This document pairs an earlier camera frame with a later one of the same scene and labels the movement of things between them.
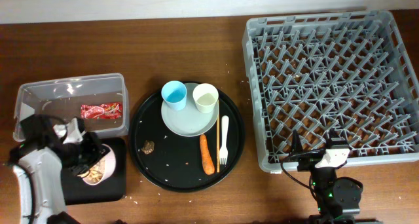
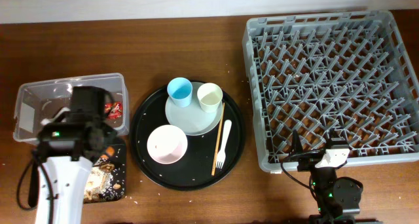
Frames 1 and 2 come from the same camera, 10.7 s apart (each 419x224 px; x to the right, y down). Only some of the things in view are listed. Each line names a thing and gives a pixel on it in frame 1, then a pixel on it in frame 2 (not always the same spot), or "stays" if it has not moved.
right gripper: (309, 160) stays
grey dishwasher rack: (350, 71) stays
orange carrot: (207, 160) -> (110, 150)
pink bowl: (102, 171) -> (167, 144)
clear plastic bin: (101, 102) stays
